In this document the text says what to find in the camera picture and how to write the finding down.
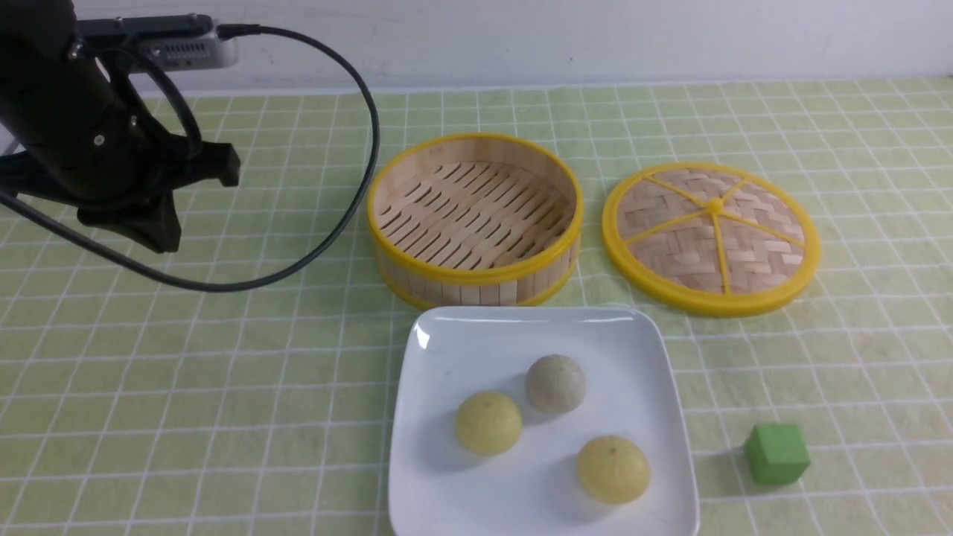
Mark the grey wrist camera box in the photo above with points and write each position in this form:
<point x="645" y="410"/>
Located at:
<point x="173" y="42"/>

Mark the yellow steamed bun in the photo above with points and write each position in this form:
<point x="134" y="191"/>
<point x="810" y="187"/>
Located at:
<point x="613" y="470"/>
<point x="488" y="423"/>

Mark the bamboo steamer basket yellow rim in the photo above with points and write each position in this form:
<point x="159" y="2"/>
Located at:
<point x="476" y="219"/>

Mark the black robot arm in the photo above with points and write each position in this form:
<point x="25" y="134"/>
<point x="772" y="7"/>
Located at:
<point x="49" y="29"/>

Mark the woven bamboo steamer lid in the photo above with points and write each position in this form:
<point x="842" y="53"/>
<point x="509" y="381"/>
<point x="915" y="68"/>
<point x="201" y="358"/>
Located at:
<point x="710" y="240"/>

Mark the green foam cube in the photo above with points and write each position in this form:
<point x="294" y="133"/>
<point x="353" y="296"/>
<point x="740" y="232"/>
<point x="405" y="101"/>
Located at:
<point x="776" y="453"/>

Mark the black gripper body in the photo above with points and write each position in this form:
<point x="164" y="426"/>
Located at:
<point x="90" y="144"/>

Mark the green checkered tablecloth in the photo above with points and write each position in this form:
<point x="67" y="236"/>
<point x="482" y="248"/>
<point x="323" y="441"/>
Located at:
<point x="130" y="408"/>

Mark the beige steamed bun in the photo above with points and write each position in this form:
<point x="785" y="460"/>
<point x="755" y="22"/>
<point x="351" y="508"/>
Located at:
<point x="555" y="384"/>

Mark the yellow steamed bun on plate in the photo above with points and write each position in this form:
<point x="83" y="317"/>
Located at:
<point x="488" y="423"/>

